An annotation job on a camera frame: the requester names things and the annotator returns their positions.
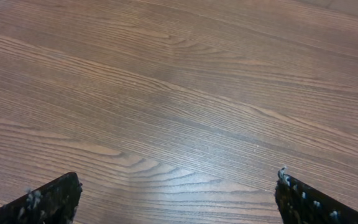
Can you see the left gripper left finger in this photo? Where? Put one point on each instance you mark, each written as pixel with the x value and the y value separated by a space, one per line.
pixel 53 203

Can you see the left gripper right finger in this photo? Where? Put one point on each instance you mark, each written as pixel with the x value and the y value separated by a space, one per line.
pixel 299 203

